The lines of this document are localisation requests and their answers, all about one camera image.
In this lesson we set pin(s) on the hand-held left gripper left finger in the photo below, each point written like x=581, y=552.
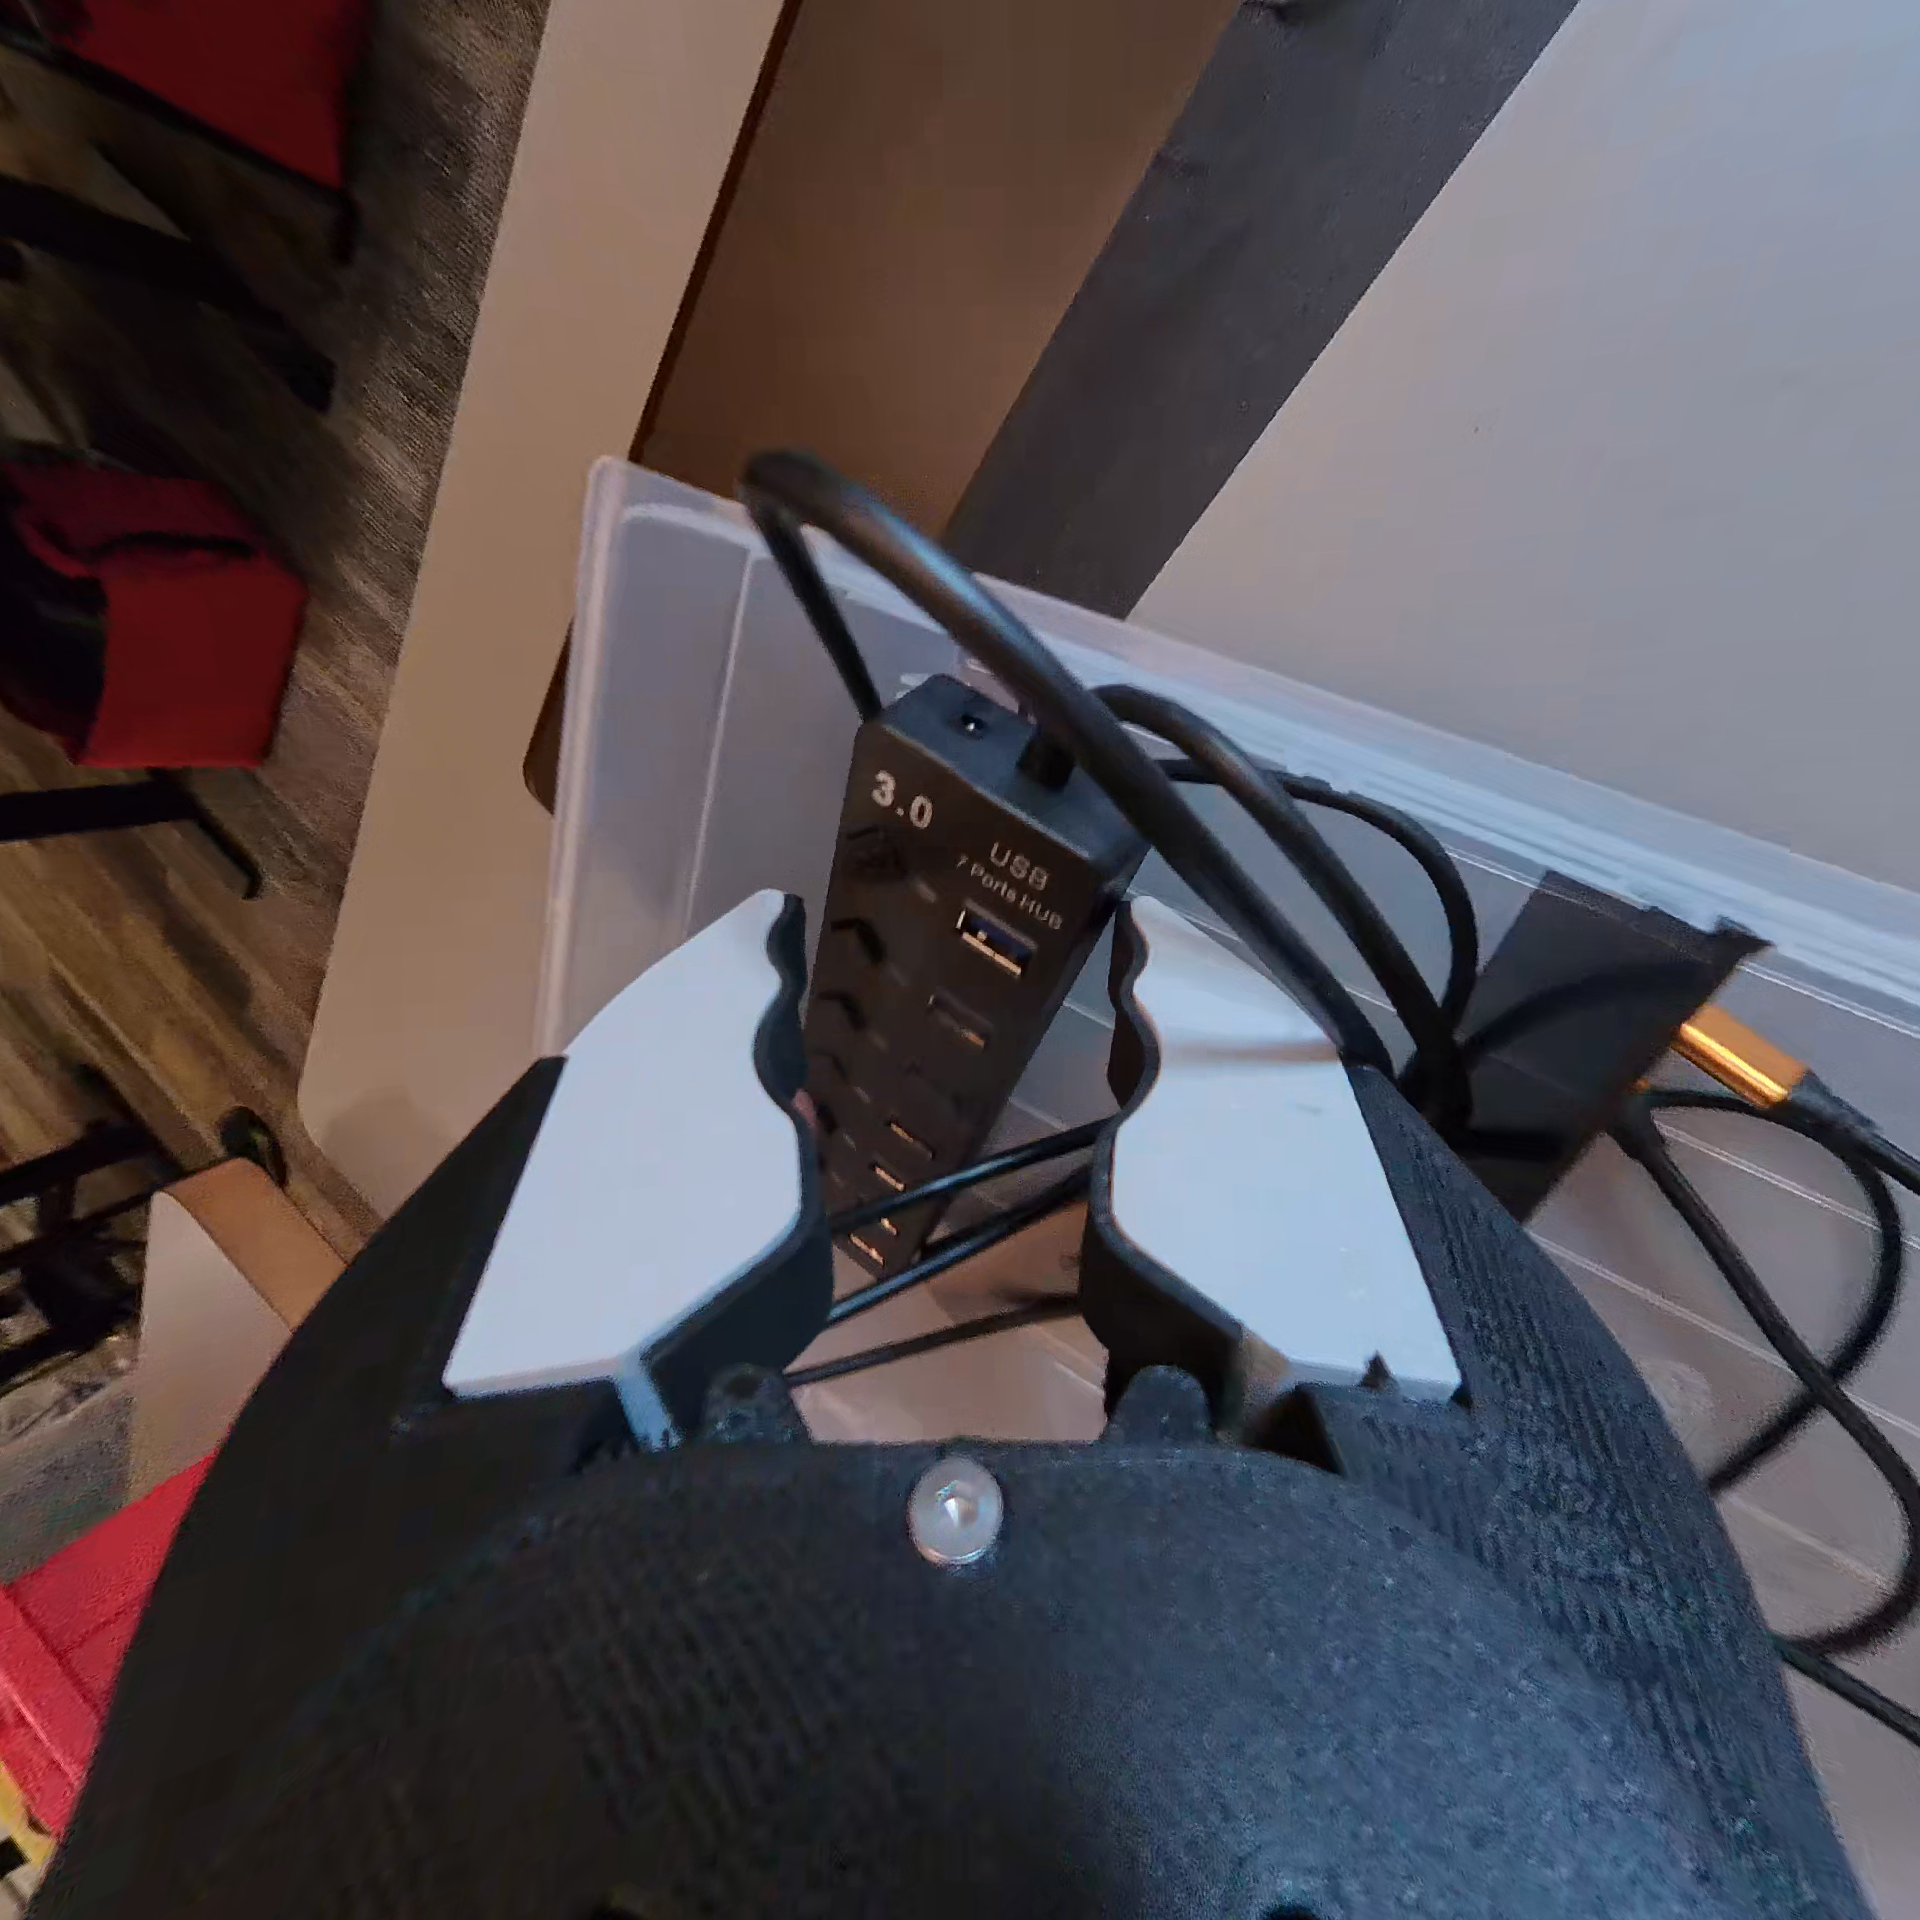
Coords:
x=630, y=1200

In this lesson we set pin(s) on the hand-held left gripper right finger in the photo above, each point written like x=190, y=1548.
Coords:
x=1277, y=1215

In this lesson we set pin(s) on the clear plastic bin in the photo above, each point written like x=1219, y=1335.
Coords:
x=661, y=750

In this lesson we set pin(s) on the red plastic bin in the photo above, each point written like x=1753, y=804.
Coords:
x=77, y=1621

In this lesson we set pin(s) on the black bin divider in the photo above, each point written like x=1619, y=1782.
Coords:
x=1590, y=1005

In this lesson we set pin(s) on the red bag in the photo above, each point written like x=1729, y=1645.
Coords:
x=241, y=76
x=165, y=615

